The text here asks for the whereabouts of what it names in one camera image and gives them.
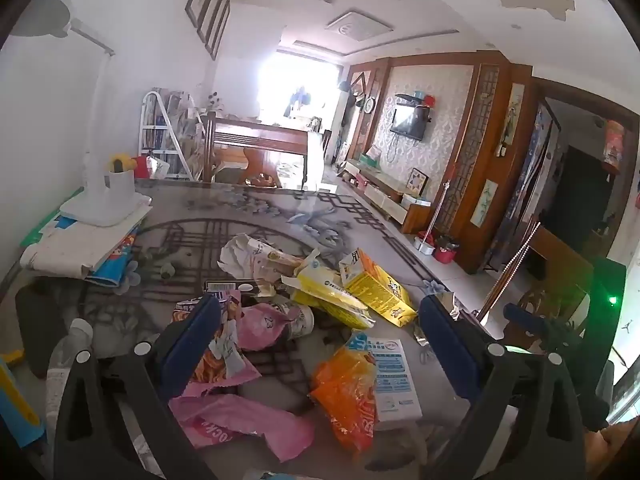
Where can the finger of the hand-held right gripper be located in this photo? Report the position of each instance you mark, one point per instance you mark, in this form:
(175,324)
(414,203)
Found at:
(522,316)

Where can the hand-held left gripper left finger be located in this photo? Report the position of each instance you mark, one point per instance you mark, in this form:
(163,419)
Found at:
(192,340)

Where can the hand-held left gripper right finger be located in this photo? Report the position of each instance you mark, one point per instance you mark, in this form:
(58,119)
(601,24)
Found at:
(445,345)

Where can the black cigarette box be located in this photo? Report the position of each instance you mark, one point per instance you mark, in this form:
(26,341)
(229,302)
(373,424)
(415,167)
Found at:
(225,287)

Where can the yellow cardboard box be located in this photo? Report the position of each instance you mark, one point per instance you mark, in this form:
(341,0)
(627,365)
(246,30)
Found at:
(375,290)

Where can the paper ball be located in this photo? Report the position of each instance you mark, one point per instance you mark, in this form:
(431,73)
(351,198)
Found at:
(237,255)

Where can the person's right hand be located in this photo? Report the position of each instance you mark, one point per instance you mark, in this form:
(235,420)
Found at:
(615,445)

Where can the orange striped snack bag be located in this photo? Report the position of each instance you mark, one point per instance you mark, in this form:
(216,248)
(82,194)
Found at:
(220,360)

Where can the silver foil wrapper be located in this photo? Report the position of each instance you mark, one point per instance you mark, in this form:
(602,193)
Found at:
(450,305)

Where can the carved wooden chair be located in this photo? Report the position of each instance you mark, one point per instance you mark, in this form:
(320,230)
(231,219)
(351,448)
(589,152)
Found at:
(555,265)

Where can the white blue medicine box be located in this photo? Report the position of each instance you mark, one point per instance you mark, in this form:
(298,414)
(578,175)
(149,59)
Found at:
(395,380)

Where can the pink plastic bag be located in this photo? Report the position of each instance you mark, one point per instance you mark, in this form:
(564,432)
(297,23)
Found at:
(260,327)

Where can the red bucket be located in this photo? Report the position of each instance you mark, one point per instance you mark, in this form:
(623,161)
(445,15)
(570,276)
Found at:
(445,254)

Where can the pink printed plastic wrapper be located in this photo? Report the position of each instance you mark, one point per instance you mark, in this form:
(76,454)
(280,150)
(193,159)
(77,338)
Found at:
(235,422)

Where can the mop with silver bucket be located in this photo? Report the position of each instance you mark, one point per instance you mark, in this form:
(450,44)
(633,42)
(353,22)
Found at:
(425,245)

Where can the blue cartoon book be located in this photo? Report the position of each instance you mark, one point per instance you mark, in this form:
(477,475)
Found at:
(116,266)

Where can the white crumpled wrapper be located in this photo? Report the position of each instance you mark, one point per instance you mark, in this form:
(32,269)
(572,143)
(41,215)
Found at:
(300,322)

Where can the cream printed wrapper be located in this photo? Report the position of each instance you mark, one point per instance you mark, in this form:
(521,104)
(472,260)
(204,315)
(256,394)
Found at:
(272,262)

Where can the green bamboo painting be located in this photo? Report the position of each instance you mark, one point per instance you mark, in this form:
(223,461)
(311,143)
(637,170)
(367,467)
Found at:
(483,205)

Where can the clear plastic bottle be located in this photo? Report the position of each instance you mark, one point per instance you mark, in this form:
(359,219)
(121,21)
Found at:
(65,365)

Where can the yellow white package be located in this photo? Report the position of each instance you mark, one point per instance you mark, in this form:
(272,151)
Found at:
(320,292)

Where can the red hanging lantern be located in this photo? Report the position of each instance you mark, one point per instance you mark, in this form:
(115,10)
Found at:
(614,142)

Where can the wooden lattice partition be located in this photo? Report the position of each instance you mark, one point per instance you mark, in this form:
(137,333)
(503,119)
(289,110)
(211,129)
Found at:
(500,170)

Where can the white wooden television cabinet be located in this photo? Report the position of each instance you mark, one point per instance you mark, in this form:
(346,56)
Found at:
(385,195)

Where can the white desk lamp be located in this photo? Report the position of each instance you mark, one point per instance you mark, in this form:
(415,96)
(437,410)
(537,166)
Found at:
(100,205)

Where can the small framed picture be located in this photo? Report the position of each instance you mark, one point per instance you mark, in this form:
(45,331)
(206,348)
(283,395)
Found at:
(417,181)

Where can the white pen holder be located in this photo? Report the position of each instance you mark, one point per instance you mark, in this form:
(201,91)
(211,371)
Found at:
(120,185)

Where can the red box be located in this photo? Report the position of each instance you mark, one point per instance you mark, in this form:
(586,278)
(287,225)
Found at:
(141,166)

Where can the blue yellow package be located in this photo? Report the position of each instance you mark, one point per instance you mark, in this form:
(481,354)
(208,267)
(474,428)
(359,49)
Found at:
(15,405)

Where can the hanging scroll painting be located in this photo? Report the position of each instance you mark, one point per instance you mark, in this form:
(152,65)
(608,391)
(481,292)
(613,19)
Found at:
(512,115)

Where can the green folder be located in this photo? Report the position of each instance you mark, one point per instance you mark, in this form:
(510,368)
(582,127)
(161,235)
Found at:
(36,230)

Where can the white metal rack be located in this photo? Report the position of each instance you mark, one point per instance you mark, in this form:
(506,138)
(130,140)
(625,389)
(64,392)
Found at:
(165,135)

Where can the wooden sofa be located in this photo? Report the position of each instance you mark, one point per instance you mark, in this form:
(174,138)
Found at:
(260,140)

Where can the square ceiling light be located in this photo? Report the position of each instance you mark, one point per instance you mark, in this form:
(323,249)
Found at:
(357,25)

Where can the blue wall poster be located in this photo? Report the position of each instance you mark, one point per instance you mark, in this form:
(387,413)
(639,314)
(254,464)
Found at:
(537,160)

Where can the wall mounted television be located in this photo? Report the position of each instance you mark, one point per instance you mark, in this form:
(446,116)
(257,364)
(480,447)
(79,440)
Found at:
(407,122)

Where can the wall shelf with items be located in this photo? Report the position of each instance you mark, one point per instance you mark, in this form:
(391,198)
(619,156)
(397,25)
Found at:
(417,99)

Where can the round wall clock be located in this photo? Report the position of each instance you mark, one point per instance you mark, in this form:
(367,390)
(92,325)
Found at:
(369,105)

